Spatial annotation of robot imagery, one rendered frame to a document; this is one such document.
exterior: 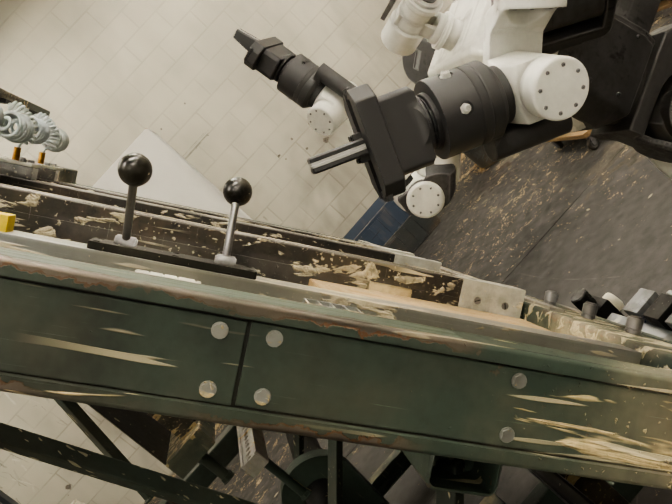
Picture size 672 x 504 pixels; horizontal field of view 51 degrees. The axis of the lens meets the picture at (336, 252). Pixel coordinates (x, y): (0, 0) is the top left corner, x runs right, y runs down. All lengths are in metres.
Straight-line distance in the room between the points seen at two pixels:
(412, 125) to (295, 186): 5.58
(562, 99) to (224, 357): 0.42
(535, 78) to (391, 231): 4.68
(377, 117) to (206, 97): 5.61
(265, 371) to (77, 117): 5.85
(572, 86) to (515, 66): 0.06
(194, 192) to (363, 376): 4.29
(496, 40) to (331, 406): 0.44
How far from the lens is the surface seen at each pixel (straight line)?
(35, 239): 0.87
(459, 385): 0.66
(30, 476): 7.03
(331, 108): 1.41
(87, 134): 6.39
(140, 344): 0.62
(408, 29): 1.21
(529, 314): 1.33
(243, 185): 0.91
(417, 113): 0.74
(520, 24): 0.84
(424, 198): 1.44
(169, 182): 4.89
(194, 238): 1.21
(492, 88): 0.75
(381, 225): 5.38
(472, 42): 1.13
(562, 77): 0.76
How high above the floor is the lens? 1.47
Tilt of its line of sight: 11 degrees down
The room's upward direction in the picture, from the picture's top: 48 degrees counter-clockwise
